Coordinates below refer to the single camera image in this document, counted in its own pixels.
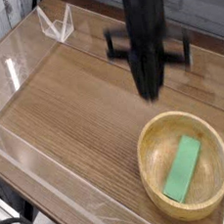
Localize green rectangular block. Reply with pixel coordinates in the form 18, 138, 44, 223
162, 135, 201, 202

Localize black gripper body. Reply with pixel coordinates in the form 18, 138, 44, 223
104, 0, 191, 102

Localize clear acrylic tray walls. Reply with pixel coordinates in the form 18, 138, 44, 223
0, 0, 224, 224

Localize brown wooden bowl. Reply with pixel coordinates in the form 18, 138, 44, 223
137, 111, 224, 221

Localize clear acrylic corner bracket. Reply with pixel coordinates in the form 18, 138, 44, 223
36, 4, 74, 43

